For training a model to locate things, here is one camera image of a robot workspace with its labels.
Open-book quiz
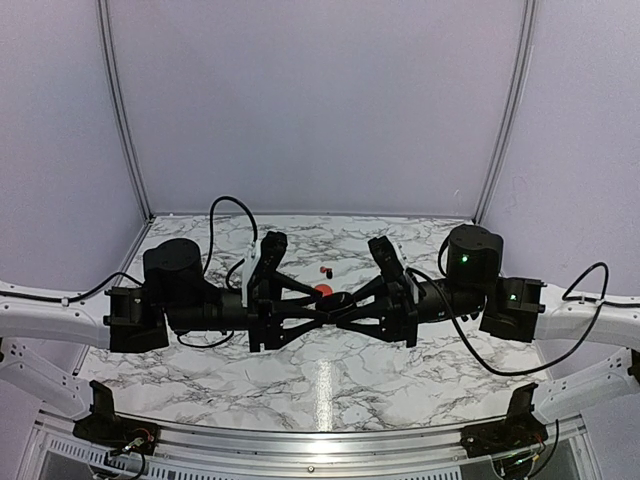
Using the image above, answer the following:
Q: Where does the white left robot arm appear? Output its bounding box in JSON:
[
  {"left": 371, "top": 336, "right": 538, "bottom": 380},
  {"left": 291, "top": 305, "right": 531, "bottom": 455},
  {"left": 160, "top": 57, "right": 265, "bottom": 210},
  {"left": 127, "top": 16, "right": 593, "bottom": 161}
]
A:
[{"left": 1, "top": 232, "right": 330, "bottom": 445}]

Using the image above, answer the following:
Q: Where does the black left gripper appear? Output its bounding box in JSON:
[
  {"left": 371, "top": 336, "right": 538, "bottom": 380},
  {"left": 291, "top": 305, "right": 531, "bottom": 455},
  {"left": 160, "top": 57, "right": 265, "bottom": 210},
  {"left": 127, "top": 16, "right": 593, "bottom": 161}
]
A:
[{"left": 165, "top": 272, "right": 330, "bottom": 354}]

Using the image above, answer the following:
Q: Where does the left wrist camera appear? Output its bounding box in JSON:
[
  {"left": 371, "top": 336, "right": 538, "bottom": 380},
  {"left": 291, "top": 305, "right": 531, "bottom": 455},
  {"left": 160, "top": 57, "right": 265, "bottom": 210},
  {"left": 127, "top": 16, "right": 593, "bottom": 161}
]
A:
[{"left": 241, "top": 231, "right": 288, "bottom": 308}]

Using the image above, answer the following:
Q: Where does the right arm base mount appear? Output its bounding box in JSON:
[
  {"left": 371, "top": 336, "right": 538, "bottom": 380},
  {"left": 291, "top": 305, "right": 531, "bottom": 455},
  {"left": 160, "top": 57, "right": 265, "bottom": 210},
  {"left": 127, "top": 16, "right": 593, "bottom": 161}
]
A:
[{"left": 460, "top": 383, "right": 548, "bottom": 458}]

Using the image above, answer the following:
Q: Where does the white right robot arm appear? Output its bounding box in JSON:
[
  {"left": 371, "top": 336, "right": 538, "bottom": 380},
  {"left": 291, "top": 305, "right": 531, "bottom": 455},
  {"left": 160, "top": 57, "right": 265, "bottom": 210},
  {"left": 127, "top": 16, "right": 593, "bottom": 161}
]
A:
[{"left": 333, "top": 225, "right": 639, "bottom": 448}]

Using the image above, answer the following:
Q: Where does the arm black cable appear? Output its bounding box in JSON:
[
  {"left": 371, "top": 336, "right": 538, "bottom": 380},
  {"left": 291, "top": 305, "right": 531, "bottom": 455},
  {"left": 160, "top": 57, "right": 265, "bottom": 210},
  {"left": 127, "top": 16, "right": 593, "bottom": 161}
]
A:
[
  {"left": 407, "top": 262, "right": 611, "bottom": 377},
  {"left": 0, "top": 195, "right": 261, "bottom": 349}
]

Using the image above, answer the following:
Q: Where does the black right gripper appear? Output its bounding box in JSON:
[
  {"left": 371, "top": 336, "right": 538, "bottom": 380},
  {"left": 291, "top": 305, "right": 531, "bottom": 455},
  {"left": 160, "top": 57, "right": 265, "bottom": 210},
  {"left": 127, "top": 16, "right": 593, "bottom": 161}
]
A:
[{"left": 335, "top": 273, "right": 488, "bottom": 349}]

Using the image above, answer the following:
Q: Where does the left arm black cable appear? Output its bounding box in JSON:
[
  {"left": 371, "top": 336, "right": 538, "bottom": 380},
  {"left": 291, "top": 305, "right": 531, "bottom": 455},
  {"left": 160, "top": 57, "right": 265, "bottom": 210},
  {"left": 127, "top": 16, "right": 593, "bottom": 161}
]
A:
[{"left": 0, "top": 195, "right": 261, "bottom": 349}]

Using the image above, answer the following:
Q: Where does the left aluminium frame post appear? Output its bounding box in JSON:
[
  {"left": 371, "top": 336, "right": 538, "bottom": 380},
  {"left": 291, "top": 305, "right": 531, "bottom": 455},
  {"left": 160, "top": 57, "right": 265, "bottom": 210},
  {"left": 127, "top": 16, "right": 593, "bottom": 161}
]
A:
[{"left": 95, "top": 0, "right": 154, "bottom": 222}]

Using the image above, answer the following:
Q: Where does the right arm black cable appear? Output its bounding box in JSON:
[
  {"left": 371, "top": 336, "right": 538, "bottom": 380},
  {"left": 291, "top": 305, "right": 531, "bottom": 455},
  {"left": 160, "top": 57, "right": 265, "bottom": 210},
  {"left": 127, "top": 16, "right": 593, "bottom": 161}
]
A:
[{"left": 407, "top": 262, "right": 611, "bottom": 377}]

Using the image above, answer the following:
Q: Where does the aluminium frame post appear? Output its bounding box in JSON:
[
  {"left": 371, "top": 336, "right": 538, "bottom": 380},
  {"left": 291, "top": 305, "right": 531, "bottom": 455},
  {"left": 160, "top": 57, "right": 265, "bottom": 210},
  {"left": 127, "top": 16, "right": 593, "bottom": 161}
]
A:
[
  {"left": 95, "top": 0, "right": 154, "bottom": 222},
  {"left": 472, "top": 0, "right": 539, "bottom": 224}
]

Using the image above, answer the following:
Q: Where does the front aluminium rail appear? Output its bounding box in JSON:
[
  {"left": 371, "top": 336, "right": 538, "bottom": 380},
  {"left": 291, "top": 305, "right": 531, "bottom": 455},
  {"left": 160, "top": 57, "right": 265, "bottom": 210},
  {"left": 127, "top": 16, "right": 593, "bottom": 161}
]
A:
[{"left": 17, "top": 407, "right": 602, "bottom": 479}]

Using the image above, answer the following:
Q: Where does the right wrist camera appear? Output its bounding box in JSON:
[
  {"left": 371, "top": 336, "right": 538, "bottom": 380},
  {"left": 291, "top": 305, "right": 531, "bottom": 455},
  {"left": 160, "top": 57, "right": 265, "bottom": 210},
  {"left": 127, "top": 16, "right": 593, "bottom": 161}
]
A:
[{"left": 368, "top": 236, "right": 419, "bottom": 303}]

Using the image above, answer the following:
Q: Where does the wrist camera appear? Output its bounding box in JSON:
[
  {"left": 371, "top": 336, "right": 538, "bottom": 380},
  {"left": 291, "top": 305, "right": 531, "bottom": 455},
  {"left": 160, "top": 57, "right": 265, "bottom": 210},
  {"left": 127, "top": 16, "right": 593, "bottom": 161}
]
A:
[
  {"left": 368, "top": 236, "right": 419, "bottom": 303},
  {"left": 241, "top": 231, "right": 288, "bottom": 308}
]

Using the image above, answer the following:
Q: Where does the right aluminium frame post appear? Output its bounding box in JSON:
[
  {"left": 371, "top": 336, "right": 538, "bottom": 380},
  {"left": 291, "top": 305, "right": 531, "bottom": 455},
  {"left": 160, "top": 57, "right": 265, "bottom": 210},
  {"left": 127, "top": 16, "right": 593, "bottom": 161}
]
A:
[{"left": 472, "top": 0, "right": 539, "bottom": 224}]

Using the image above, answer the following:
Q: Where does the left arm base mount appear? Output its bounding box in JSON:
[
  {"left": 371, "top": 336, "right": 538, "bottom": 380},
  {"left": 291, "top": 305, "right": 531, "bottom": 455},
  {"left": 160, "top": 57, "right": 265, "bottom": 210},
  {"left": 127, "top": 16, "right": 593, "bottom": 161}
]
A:
[{"left": 73, "top": 380, "right": 160, "bottom": 456}]

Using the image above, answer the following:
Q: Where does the black earbud charging case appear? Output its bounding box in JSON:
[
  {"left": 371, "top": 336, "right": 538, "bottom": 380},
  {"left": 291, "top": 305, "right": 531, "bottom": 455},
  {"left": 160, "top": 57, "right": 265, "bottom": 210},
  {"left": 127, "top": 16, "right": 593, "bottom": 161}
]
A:
[{"left": 315, "top": 292, "right": 355, "bottom": 314}]

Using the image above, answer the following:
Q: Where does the red round charging case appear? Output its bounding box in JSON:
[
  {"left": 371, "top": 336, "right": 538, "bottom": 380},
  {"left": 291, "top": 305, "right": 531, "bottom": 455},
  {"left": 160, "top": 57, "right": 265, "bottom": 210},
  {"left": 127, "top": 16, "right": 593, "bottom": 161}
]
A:
[{"left": 314, "top": 284, "right": 334, "bottom": 296}]

